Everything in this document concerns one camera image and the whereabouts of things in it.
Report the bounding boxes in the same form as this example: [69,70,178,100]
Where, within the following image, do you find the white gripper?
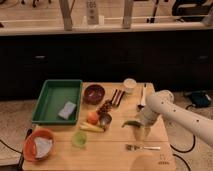
[134,107,159,139]

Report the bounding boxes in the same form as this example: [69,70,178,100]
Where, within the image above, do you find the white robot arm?
[139,90,213,148]

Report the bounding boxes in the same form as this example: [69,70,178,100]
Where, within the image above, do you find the small metal cup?
[99,114,112,128]

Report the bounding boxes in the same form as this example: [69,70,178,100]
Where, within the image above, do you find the small white cup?
[123,78,137,94]

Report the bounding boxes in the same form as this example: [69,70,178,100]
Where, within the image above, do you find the green plastic cup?
[72,131,87,148]

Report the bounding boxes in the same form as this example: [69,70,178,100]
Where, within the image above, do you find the silver fork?
[125,144,161,151]

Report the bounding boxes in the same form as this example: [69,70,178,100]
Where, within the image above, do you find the dark red grapes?
[97,100,112,115]

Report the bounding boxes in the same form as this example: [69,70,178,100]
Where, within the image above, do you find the striped bacon strips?
[111,89,125,107]

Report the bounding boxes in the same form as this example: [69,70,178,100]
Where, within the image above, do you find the orange tomato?
[87,111,99,125]

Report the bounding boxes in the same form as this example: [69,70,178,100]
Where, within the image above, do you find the yellow corn cob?
[80,122,104,132]

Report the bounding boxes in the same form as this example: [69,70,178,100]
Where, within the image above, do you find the dark red bowl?
[83,84,105,105]

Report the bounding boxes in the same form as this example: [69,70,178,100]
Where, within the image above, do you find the black teal bag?
[188,91,211,108]

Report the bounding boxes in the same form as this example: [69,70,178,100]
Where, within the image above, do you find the grey blue sponge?
[58,101,76,120]

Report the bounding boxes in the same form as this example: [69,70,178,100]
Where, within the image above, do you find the green plastic tray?
[32,79,82,125]

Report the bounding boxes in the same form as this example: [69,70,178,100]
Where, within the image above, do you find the white cloth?
[34,137,53,158]

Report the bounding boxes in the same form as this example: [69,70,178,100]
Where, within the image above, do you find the orange bowl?
[23,129,54,162]

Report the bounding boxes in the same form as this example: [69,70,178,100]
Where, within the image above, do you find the black cable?
[169,134,198,171]

